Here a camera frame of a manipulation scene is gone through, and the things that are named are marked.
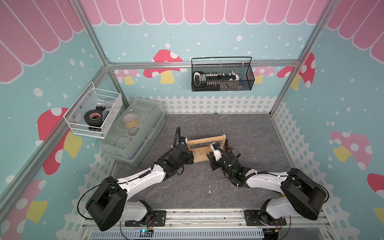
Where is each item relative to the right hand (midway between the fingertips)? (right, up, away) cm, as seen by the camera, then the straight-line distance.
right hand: (208, 154), depth 86 cm
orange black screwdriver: (+14, +3, +16) cm, 21 cm away
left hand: (-9, -1, 0) cm, 9 cm away
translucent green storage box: (-44, +13, +3) cm, 46 cm away
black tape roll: (-56, +20, -14) cm, 62 cm away
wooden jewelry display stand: (-5, +3, +2) cm, 6 cm away
